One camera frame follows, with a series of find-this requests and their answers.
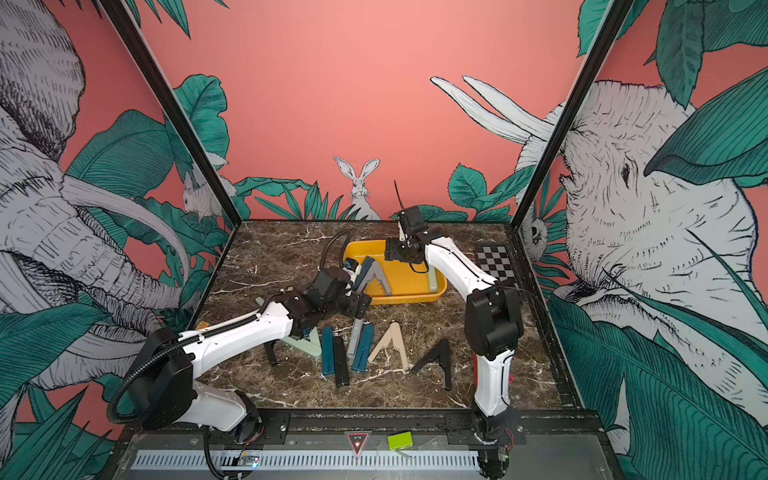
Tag grey pliers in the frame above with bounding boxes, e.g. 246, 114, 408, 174
346, 318, 364, 360
355, 261, 392, 296

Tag mint green pliers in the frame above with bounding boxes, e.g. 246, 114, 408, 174
427, 267, 439, 293
281, 329, 322, 359

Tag yellow plastic storage tray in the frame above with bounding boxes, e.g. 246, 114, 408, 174
345, 240, 448, 305

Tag beige pliers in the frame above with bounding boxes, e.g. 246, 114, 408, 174
367, 322, 411, 371

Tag black pliers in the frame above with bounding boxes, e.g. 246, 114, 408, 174
410, 338, 453, 391
332, 335, 350, 388

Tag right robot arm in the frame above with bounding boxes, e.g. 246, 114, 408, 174
385, 206, 524, 418

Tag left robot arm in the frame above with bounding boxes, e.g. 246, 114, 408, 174
107, 267, 371, 444

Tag mint green open pliers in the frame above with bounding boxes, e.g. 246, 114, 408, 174
281, 329, 322, 359

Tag black white checkerboard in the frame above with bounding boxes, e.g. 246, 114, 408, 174
473, 244, 514, 281

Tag green sticky note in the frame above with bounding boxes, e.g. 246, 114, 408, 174
387, 431, 414, 451

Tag black mounting rail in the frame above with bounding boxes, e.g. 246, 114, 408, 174
119, 407, 607, 448

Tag black frame post right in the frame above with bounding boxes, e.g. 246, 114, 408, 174
511, 0, 633, 230

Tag black frame post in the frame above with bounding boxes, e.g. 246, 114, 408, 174
511, 0, 633, 230
99, 0, 242, 229

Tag black frame post left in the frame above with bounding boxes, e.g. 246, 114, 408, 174
99, 0, 242, 229

